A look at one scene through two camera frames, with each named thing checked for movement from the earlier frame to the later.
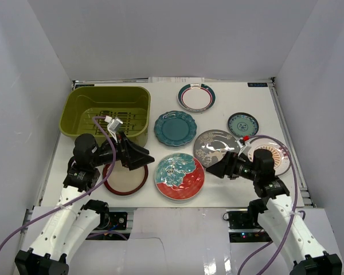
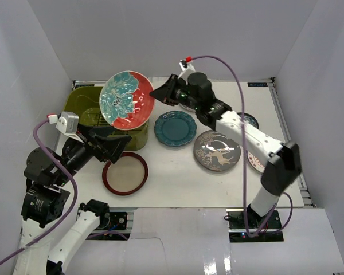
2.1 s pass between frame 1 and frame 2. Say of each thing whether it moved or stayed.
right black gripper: moved
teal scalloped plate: stayed
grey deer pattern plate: stayed
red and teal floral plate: moved
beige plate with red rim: stayed
